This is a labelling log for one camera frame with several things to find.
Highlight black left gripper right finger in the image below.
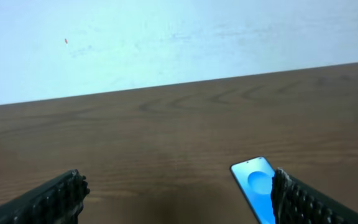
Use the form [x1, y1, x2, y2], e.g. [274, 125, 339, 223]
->
[271, 168, 358, 224]

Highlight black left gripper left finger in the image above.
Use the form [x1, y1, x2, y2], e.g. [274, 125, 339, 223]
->
[0, 169, 90, 224]

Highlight blue Galaxy smartphone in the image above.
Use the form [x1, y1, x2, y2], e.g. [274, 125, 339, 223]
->
[230, 156, 275, 224]

